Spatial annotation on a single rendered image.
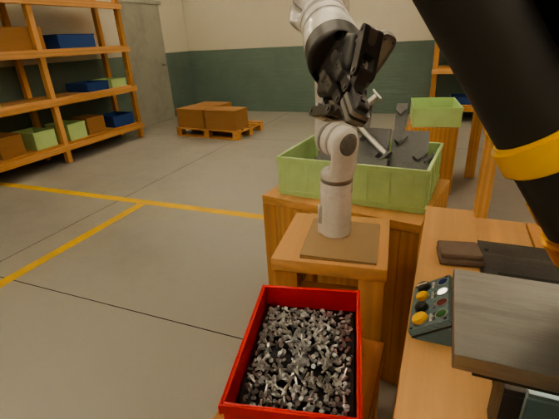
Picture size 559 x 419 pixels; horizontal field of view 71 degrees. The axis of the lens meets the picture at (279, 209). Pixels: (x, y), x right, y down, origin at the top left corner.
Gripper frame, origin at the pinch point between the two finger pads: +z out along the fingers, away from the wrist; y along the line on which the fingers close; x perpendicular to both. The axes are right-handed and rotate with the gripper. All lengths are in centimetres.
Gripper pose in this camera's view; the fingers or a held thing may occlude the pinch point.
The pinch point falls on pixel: (354, 110)
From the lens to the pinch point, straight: 42.8
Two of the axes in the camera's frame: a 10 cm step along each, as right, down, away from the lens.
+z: 0.7, 7.3, -6.8
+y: 4.3, -6.3, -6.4
